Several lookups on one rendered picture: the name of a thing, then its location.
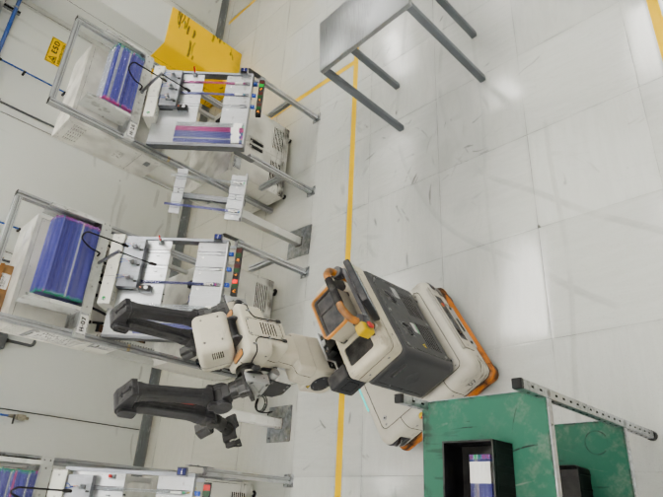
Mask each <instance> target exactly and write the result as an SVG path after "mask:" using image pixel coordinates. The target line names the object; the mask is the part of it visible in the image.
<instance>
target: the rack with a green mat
mask: <svg viewBox="0 0 663 497"><path fill-rule="evenodd" d="M511 383H512V389H514V390H516V391H508V392H500V393H491V394H483V395H474V396H466V397H457V398H449V399H440V400H432V401H427V400H423V399H420V398H417V397H413V396H410V395H406V394H403V393H396V394H395V403H396V404H400V405H404V406H408V407H411V408H415V409H419V410H422V444H423V497H443V458H442V441H462V440H481V439H494V440H498V441H502V442H506V443H510V444H512V450H513V463H514V476H515V489H516V497H562V490H561V482H560V473H559V466H560V465H566V464H576V465H578V466H580V467H584V468H587V469H589V471H590V474H591V476H590V477H591V484H592V489H593V497H638V491H637V485H636V479H635V474H634V468H633V462H632V456H631V450H630V444H629V438H628V432H630V433H632V434H634V435H637V436H640V437H643V438H645V439H647V440H650V441H656V440H657V438H658V435H657V433H656V432H654V431H652V430H649V429H647V428H644V427H642V426H639V425H637V424H634V423H632V422H629V421H627V420H625V419H622V418H620V417H618V416H616V415H613V414H611V413H608V412H606V411H603V410H601V409H598V408H596V407H593V406H591V405H588V404H586V403H583V402H581V401H579V400H576V399H574V398H571V397H569V396H566V395H564V394H561V393H559V392H556V391H554V390H550V389H548V388H545V387H543V386H540V385H538V384H535V383H533V382H530V381H528V380H525V379H523V378H513V379H511ZM552 404H555V405H558V406H560V407H563V408H566V409H568V410H571V411H574V412H576V413H579V414H582V415H585V416H587V417H590V418H593V419H595V420H596V421H582V422H569V423H555V424H554V423H553V406H552Z"/></svg>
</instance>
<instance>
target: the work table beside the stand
mask: <svg viewBox="0 0 663 497"><path fill-rule="evenodd" d="M435 1H436V2H437V3H438V4H439V5H440V6H441V7H442V8H443V9H444V10H445V11H446V12H447V13H448V14H449V16H450V17H451V18H452V19H453V20H454V21H455V22H456V23H457V24H458V25H459V26H460V27H461V28H462V29H463V30H464V31H465V32H466V33H467V34H468V36H469V37H470V38H471V39H473V38H474V37H476V36H477V32H476V31H475V30H474V29H473V28H472V27H471V26H470V25H469V23H468V22H467V21H466V20H465V19H464V18H463V17H462V16H461V15H460V14H459V13H458V12H457V11H456V9H455V8H454V7H453V6H452V5H451V4H450V3H449V2H448V1H447V0H435ZM405 11H408V12H409V13H410V14H411V15H412V16H413V17H414V18H415V19H416V20H417V21H418V22H419V23H420V24H421V25H422V26H423V27H424V28H425V29H426V30H427V31H429V32H430V33H431V34H432V35H433V36H434V37H435V38H436V39H437V40H438V41H439V42H440V43H441V44H442V45H443V46H444V47H445V48H446V49H447V50H448V51H449V52H450V53H451V54H452V55H453V56H454V57H455V58H456V59H457V60H458V61H459V62H460V63H461V64H462V65H463V66H464V67H465V68H466V69H467V70H468V71H469V72H470V73H471V74H472V75H473V76H474V77H475V78H476V79H477V80H478V81H479V82H480V83H481V82H483V81H485V75H484V74H483V73H482V72H481V71H480V70H479V69H478V68H477V67H476V66H475V64H474V63H473V62H472V61H471V60H470V59H469V58H468V57H467V56H466V55H465V54H464V53H463V52H462V51H461V50H460V49H459V48H458V47H457V46H456V45H455V44H454V43H453V42H452V41H451V40H449V39H448V38H447V37H446V36H445V35H444V34H443V33H442V32H441V31H440V30H439V29H438V28H437V27H436V26H435V25H434V24H433V23H432V22H431V21H430V20H429V19H428V18H427V17H426V16H425V15H424V14H423V13H422V12H421V11H420V10H419V9H418V8H417V7H416V6H415V5H414V4H413V3H412V2H411V0H346V1H345V2H344V3H343V4H341V5H340V6H339V7H338V8H337V9H336V10H334V11H333V12H332V13H331V14H330V15H329V16H327V17H326V18H325V19H324V20H323V21H321V22H320V72H321V73H322V74H324V75H325V76H326V77H328V78H329V79H330V80H332V81H333V82H334V83H336V84H337V85H338V86H339V87H341V88H342V89H343V90H345V91H346V92H347V93H349V94H350V95H351V96H353V97H354V98H355V99H357V100H358V101H359V102H361V103H362V104H363V105H365V106H366V107H368V108H369V109H370V110H372V111H373V112H374V113H376V114H377V115H378V116H380V117H381V118H382V119H384V120H385V121H386V122H388V123H389V124H390V125H392V126H393V127H394V128H396V129H397V130H398V131H399V132H401V131H403V130H404V126H403V125H402V124H401V123H400V122H398V121H397V120H396V119H395V118H393V117H392V116H391V115H389V114H388V113H387V112H385V111H384V110H383V109H382V108H380V107H379V106H377V105H376V104H375V103H374V102H372V101H371V100H370V99H368V98H367V97H366V96H364V95H363V94H362V93H361V92H359V91H358V90H357V89H355V88H354V87H353V86H351V85H350V84H349V83H348V82H346V81H345V80H344V79H342V78H341V77H340V76H338V75H337V74H336V73H335V72H333V71H332V70H331V68H332V67H334V66H335V65H336V64H337V63H338V62H339V61H340V60H342V59H343V58H344V57H346V56H347V55H348V54H350V53H351V54H353V55H354V56H355V57H356V58H358V59H359V60H360V61H361V62H362V63H364V64H365V65H366V66H367V67H368V68H370V69H371V70H372V71H373V72H375V73H376V74H377V75H378V76H379V77H381V78H382V79H383V80H384V81H385V82H387V83H388V84H389V85H390V86H392V87H393V88H394V89H395V90H396V89H398V88H399V87H400V83H399V82H397V81H396V80H395V79H394V78H393V77H391V76H390V75H389V74H388V73H387V72H385V71H384V70H383V69H382V68H381V67H379V66H378V65H377V64H376V63H375V62H373V61H372V60H371V59H370V58H369V57H368V56H366V55H365V54H364V53H363V52H362V51H360V50H359V49H358V48H357V47H359V46H360V45H361V44H363V43H364V42H365V41H367V40H368V39H369V38H370V37H372V36H373V35H375V34H376V33H377V32H379V31H380V30H381V29H382V28H384V27H385V26H386V25H388V24H389V23H390V22H392V21H393V20H394V19H395V18H397V17H398V16H399V15H401V14H402V13H403V12H405Z"/></svg>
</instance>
